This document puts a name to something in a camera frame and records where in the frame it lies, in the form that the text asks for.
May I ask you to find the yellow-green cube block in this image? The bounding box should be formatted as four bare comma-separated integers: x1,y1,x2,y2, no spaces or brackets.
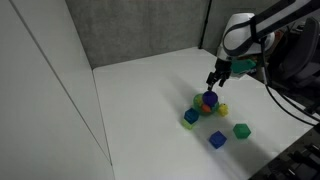
181,118,196,131

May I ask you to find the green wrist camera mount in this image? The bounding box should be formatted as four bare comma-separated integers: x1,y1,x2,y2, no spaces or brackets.
229,57,258,75

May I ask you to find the black corner pole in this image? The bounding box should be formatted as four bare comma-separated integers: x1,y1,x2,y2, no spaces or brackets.
198,0,212,50

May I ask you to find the blue cube block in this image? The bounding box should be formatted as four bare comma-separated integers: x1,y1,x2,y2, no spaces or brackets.
183,107,201,125
208,129,228,150

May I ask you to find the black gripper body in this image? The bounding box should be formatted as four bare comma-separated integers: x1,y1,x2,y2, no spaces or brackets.
213,57,233,77

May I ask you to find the black office chair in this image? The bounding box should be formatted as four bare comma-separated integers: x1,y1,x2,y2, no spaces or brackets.
266,16,320,92

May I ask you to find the green cube block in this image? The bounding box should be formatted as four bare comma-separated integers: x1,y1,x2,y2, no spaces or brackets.
232,122,252,140

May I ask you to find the green bowl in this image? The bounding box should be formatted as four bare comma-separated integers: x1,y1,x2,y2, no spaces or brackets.
192,92,221,117

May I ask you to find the black base board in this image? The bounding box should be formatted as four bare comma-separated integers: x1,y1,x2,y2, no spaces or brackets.
248,123,320,180

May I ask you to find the purple bumpy ball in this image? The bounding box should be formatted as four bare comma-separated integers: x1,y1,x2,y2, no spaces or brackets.
201,90,220,109

